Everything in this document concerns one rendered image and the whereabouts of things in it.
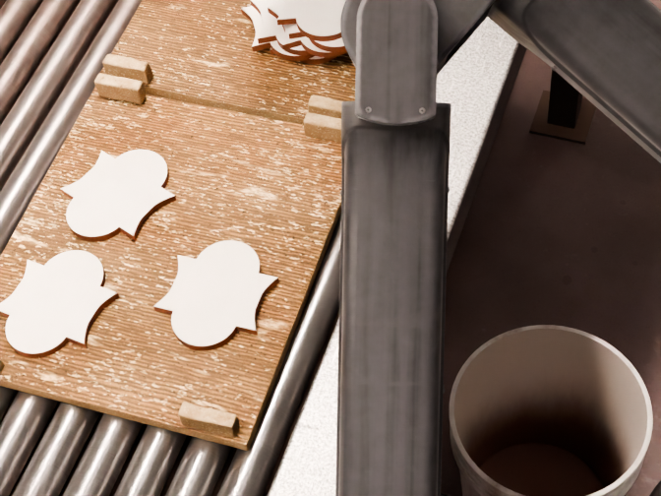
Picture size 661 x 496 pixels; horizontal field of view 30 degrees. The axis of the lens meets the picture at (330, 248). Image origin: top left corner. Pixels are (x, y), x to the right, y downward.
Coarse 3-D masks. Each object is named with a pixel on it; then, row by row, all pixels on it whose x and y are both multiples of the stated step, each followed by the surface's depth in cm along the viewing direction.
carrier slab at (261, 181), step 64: (128, 128) 148; (192, 128) 147; (256, 128) 146; (192, 192) 141; (256, 192) 140; (320, 192) 140; (0, 256) 138; (128, 256) 137; (192, 256) 136; (320, 256) 135; (0, 320) 133; (128, 320) 132; (256, 320) 131; (0, 384) 130; (64, 384) 128; (128, 384) 127; (192, 384) 127; (256, 384) 126
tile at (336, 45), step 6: (294, 24) 148; (294, 30) 147; (294, 36) 148; (300, 36) 148; (312, 42) 147; (318, 42) 146; (324, 42) 146; (330, 42) 146; (336, 42) 146; (342, 42) 146; (324, 48) 146; (330, 48) 146; (336, 48) 146; (342, 48) 146
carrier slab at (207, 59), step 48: (144, 0) 160; (192, 0) 159; (240, 0) 159; (144, 48) 155; (192, 48) 154; (240, 48) 154; (192, 96) 150; (240, 96) 149; (288, 96) 148; (336, 96) 148
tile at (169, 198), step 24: (96, 168) 143; (120, 168) 143; (144, 168) 143; (72, 192) 141; (96, 192) 141; (120, 192) 141; (144, 192) 140; (168, 192) 140; (72, 216) 139; (96, 216) 139; (120, 216) 139; (144, 216) 139; (96, 240) 138
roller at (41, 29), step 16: (48, 0) 164; (64, 0) 165; (80, 0) 167; (48, 16) 163; (64, 16) 164; (32, 32) 161; (48, 32) 162; (16, 48) 159; (32, 48) 160; (48, 48) 162; (16, 64) 158; (32, 64) 159; (0, 80) 156; (16, 80) 157; (0, 96) 155; (16, 96) 157; (0, 112) 155
